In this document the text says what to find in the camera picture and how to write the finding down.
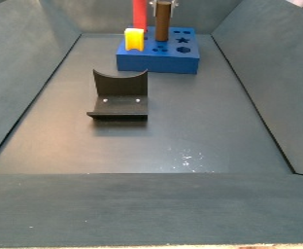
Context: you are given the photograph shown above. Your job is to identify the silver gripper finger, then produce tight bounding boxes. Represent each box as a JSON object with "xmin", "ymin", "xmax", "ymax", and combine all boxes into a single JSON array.
[
  {"xmin": 171, "ymin": 0, "xmax": 176, "ymax": 12},
  {"xmin": 149, "ymin": 0, "xmax": 157, "ymax": 8}
]

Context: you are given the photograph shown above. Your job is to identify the brown cylinder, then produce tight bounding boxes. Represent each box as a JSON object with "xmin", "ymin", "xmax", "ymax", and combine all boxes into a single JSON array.
[{"xmin": 155, "ymin": 1, "xmax": 171, "ymax": 42}]

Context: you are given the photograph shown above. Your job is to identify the blue shape sorter board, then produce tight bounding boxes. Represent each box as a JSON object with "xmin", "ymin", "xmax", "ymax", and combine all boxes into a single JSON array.
[{"xmin": 117, "ymin": 26, "xmax": 199, "ymax": 74}]

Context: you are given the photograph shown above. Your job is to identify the red rectangular block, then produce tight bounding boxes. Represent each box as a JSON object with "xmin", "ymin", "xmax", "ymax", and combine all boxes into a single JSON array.
[{"xmin": 131, "ymin": 0, "xmax": 147, "ymax": 30}]

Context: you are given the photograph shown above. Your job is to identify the yellow notched block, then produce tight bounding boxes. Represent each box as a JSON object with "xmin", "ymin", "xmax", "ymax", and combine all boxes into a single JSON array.
[{"xmin": 125, "ymin": 28, "xmax": 143, "ymax": 52}]

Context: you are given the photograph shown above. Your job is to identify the black curved cradle stand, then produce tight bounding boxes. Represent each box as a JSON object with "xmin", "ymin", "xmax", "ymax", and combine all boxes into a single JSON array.
[{"xmin": 86, "ymin": 71, "xmax": 147, "ymax": 121}]

